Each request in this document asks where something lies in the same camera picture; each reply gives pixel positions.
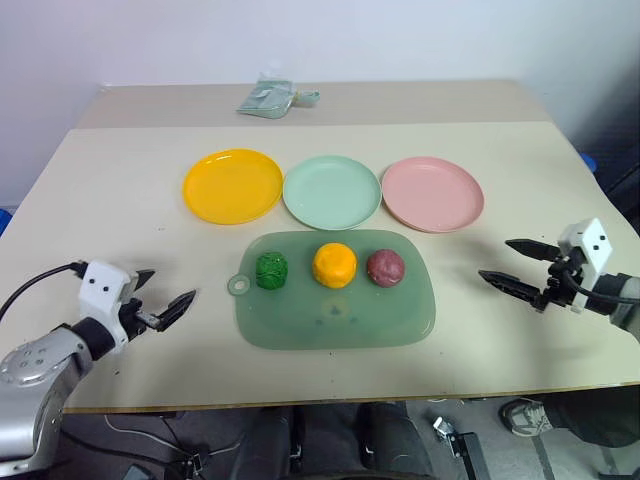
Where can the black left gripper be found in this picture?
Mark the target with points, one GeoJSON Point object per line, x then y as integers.
{"type": "Point", "coordinates": [134, 315]}

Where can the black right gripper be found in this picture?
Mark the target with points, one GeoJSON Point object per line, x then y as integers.
{"type": "Point", "coordinates": [562, 287]}

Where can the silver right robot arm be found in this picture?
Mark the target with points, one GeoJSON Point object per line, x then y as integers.
{"type": "Point", "coordinates": [627, 300]}

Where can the green ball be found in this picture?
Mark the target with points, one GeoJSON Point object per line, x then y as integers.
{"type": "Point", "coordinates": [272, 270]}

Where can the pink plate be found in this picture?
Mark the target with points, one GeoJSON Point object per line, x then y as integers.
{"type": "Point", "coordinates": [431, 194]}

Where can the yellow plate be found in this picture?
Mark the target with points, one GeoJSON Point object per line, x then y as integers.
{"type": "Point", "coordinates": [232, 186]}

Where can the dark red ball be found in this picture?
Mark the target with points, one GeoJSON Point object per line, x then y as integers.
{"type": "Point", "coordinates": [385, 269]}

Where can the orange ball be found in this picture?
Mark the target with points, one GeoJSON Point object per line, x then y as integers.
{"type": "Point", "coordinates": [334, 266]}

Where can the light green plate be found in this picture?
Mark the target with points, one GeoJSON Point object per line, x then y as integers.
{"type": "Point", "coordinates": [331, 192]}

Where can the blue box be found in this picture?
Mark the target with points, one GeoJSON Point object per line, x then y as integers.
{"type": "Point", "coordinates": [5, 220]}
{"type": "Point", "coordinates": [590, 162]}

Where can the grey sneaker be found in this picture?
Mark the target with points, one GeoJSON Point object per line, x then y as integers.
{"type": "Point", "coordinates": [527, 417]}

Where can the dark chair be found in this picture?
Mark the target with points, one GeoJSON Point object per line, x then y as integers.
{"type": "Point", "coordinates": [617, 150]}

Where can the dark trouser leg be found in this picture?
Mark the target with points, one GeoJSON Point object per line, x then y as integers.
{"type": "Point", "coordinates": [595, 415]}

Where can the translucent green cutting board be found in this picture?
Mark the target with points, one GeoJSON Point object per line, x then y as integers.
{"type": "Point", "coordinates": [330, 320]}

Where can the dark rounded shape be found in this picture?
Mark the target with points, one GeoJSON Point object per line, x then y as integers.
{"type": "Point", "coordinates": [400, 440]}
{"type": "Point", "coordinates": [332, 440]}
{"type": "Point", "coordinates": [265, 445]}

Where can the pale green plastic packet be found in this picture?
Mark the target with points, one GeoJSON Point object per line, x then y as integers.
{"type": "Point", "coordinates": [265, 100]}

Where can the small pale green scoop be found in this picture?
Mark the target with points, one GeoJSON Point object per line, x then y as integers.
{"type": "Point", "coordinates": [309, 97]}

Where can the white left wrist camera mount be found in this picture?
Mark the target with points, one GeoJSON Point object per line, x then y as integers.
{"type": "Point", "coordinates": [102, 290]}

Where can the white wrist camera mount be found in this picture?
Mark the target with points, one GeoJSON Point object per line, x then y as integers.
{"type": "Point", "coordinates": [102, 290]}
{"type": "Point", "coordinates": [595, 245]}

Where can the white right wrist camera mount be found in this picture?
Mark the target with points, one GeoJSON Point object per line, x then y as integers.
{"type": "Point", "coordinates": [595, 245]}

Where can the metal caster bracket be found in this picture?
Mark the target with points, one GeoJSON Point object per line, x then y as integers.
{"type": "Point", "coordinates": [460, 445]}

